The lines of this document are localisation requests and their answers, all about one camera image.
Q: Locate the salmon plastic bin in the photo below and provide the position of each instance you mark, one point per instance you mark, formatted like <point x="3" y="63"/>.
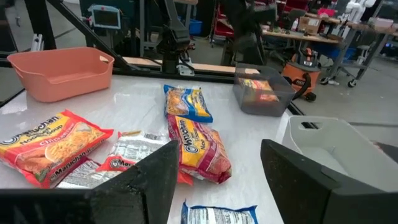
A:
<point x="62" y="74"/>

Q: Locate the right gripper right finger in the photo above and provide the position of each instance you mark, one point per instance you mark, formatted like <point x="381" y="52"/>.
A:
<point x="298" y="186"/>

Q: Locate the blue soy sauce ramen pack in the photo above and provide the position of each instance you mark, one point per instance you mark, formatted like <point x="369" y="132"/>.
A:
<point x="217" y="216"/>
<point x="186" y="102"/>

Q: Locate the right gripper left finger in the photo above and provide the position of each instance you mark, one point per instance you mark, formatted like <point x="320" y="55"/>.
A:
<point x="149" y="193"/>

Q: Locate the orange shop vacuum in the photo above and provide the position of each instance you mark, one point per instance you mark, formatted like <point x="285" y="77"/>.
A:
<point x="300" y="74"/>

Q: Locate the black aluminium table frame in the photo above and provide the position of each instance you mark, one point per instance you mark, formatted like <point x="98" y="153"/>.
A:
<point x="90" y="35"/>

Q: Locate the tan wooden board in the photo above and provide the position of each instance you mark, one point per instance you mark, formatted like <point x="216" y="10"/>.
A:
<point x="211" y="67"/>

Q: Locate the wheeled wooden top workbench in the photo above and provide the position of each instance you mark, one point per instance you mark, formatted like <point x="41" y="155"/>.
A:
<point x="367" y="31"/>

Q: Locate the cardboard box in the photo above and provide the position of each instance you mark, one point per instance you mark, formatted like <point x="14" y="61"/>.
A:
<point x="311" y="25"/>

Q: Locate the white plastic bottle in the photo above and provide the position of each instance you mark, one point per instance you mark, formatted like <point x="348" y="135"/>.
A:
<point x="295" y="25"/>

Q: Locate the white plastic bin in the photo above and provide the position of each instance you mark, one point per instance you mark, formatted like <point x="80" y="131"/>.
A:
<point x="342" y="149"/>

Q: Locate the blue storage bin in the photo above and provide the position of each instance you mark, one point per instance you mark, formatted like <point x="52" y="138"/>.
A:
<point x="196" y="27"/>
<point x="335" y="51"/>

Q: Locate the tablet in light blue case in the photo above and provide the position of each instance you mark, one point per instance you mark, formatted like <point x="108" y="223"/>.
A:
<point x="105" y="18"/>

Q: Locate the red beef ramen pack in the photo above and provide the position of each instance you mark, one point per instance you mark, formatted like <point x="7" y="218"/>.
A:
<point x="202" y="149"/>

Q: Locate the pink box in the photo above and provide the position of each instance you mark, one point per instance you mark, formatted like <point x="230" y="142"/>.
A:
<point x="381" y="23"/>

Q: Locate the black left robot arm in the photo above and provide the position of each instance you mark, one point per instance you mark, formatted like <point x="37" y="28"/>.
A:
<point x="174" y="37"/>

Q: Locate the white humanoid robot figure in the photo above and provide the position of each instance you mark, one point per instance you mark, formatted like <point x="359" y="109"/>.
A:
<point x="357" y="7"/>

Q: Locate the red storage bin rack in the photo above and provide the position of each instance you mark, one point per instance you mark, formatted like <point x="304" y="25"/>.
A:
<point x="225" y="29"/>

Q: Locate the dark grey translucent bin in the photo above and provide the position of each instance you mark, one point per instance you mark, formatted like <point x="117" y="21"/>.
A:
<point x="264" y="107"/>

